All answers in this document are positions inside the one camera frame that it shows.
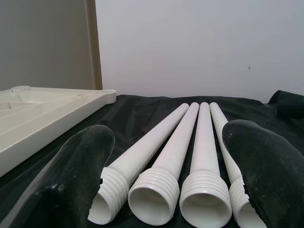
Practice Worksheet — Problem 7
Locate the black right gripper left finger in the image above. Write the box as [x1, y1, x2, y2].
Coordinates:
[16, 123, 116, 228]

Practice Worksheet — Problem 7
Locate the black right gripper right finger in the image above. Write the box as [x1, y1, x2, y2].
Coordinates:
[221, 119, 304, 228]

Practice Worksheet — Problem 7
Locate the white plastic table top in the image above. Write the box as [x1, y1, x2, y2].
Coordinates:
[0, 88, 117, 178]

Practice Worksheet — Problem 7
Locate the white plastic table leg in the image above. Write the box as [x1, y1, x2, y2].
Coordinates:
[179, 102, 233, 225]
[87, 102, 190, 224]
[128, 102, 200, 226]
[209, 103, 255, 228]

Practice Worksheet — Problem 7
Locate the black cloth table cover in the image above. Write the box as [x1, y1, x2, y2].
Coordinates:
[0, 90, 304, 228]

